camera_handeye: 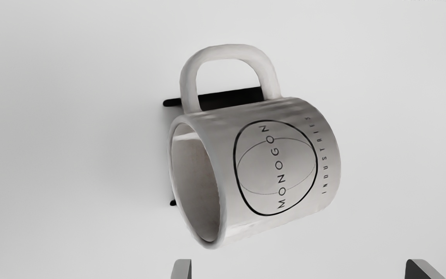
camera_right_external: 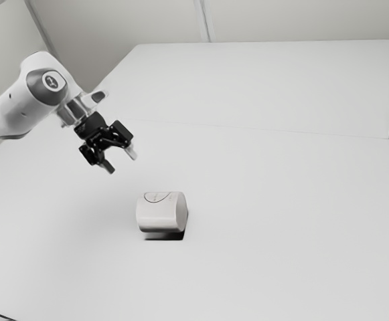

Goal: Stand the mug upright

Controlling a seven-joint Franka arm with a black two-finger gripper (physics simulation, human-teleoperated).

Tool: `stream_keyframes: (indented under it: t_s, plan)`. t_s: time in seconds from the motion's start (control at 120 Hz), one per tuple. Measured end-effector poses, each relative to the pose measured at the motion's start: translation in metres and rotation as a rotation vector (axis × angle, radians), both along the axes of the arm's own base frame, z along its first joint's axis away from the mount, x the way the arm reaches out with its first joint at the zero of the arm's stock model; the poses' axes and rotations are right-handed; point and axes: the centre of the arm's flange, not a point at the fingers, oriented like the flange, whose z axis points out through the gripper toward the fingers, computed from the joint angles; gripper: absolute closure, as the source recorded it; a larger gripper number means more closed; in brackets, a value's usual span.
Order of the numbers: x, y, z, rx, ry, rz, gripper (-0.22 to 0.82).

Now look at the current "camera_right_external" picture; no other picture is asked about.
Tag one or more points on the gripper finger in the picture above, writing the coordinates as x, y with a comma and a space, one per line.
122, 135
95, 155

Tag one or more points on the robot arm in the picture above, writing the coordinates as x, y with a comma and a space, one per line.
20, 97

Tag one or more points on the white mug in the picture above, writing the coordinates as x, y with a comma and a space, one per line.
160, 212

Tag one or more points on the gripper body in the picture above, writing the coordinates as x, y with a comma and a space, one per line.
92, 128

